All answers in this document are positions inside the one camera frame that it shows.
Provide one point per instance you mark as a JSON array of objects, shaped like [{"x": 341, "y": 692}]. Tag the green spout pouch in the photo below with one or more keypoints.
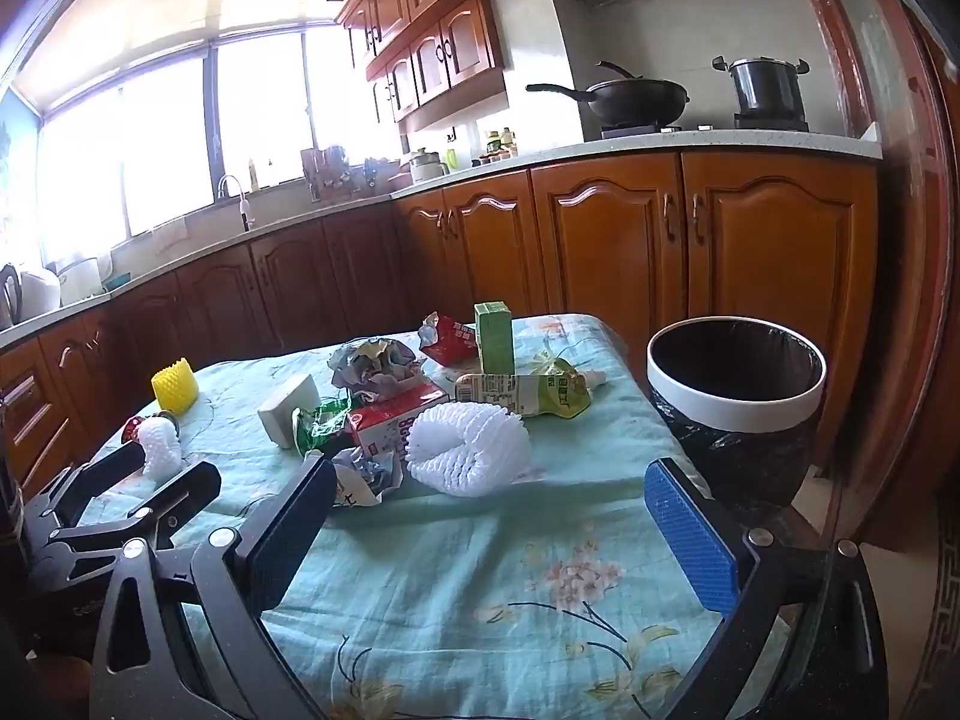
[{"x": 532, "y": 390}]

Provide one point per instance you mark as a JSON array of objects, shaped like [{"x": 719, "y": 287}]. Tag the green foil wrapper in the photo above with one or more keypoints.
[{"x": 324, "y": 426}]

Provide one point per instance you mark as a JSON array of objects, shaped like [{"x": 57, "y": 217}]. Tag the sink faucet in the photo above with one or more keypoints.
[{"x": 238, "y": 199}]

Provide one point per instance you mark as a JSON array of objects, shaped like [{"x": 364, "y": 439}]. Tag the black wok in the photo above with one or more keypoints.
[{"x": 637, "y": 97}]

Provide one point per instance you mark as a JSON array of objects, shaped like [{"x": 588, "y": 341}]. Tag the gas stove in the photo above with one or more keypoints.
[{"x": 769, "y": 121}]

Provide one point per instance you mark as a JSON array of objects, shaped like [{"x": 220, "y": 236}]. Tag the row of condiment bottles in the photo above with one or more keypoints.
[{"x": 499, "y": 146}]

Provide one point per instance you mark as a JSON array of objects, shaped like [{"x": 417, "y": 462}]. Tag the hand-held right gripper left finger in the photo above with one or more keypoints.
[{"x": 289, "y": 532}]

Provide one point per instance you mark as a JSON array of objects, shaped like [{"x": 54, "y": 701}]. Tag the dark steel cooking pot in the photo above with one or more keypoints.
[{"x": 765, "y": 86}]

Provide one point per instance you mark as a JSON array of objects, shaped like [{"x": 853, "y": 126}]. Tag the white kettle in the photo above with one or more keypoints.
[{"x": 39, "y": 291}]

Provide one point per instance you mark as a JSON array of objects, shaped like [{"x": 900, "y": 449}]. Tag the green juice carton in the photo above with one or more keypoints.
[{"x": 493, "y": 337}]

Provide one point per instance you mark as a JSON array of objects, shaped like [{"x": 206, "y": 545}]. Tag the white lidded jar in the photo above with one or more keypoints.
[{"x": 427, "y": 166}]

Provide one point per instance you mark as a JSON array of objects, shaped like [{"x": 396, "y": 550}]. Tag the crumpled white paper wrapper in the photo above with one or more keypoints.
[{"x": 367, "y": 474}]

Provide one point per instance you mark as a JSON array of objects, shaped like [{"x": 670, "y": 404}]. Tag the kitchen window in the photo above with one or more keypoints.
[{"x": 172, "y": 135}]

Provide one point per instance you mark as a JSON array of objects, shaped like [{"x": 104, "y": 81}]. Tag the knife block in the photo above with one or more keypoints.
[{"x": 326, "y": 174}]

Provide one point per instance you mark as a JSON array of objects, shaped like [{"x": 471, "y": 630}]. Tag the wooden base cabinets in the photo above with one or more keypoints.
[{"x": 615, "y": 240}]

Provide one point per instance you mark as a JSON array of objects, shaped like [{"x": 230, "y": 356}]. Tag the large white foam fruit net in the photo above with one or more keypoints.
[{"x": 465, "y": 446}]

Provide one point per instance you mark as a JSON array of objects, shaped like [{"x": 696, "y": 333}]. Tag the red snack wrapper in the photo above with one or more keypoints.
[{"x": 450, "y": 337}]

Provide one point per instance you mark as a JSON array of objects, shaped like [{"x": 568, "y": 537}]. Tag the yellow foam fruit net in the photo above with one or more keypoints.
[{"x": 175, "y": 388}]

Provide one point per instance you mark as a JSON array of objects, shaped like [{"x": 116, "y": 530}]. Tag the white rice cooker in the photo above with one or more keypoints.
[{"x": 79, "y": 281}]

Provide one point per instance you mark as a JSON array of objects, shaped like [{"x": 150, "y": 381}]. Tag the red wooden door frame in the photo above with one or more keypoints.
[{"x": 862, "y": 52}]

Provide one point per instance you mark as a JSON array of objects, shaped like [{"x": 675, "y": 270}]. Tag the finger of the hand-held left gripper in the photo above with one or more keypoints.
[
  {"x": 184, "y": 491},
  {"x": 97, "y": 481}
]

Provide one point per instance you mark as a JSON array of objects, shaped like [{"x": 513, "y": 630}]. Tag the white dish cloth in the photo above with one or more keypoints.
[{"x": 169, "y": 234}]

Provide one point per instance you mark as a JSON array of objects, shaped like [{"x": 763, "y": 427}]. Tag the white rimmed bin black liner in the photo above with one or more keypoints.
[{"x": 720, "y": 405}]

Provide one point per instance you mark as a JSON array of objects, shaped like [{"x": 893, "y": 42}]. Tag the small white foam fruit net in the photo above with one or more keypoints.
[{"x": 161, "y": 446}]

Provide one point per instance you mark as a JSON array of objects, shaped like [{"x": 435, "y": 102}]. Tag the wooden wall cabinets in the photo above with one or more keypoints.
[{"x": 442, "y": 37}]

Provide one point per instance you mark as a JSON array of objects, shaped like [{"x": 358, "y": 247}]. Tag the crumpled grey wrapper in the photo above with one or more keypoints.
[{"x": 375, "y": 367}]

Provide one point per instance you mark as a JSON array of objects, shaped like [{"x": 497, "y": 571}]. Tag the light blue floral tablecloth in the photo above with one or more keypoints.
[{"x": 487, "y": 577}]

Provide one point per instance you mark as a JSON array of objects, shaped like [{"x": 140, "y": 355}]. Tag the speckled white countertop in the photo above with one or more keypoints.
[{"x": 585, "y": 148}]

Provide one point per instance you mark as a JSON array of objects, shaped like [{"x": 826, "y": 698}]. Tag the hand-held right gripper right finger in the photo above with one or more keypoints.
[{"x": 690, "y": 540}]

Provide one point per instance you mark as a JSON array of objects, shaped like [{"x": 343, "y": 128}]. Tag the small white box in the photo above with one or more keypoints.
[{"x": 285, "y": 409}]

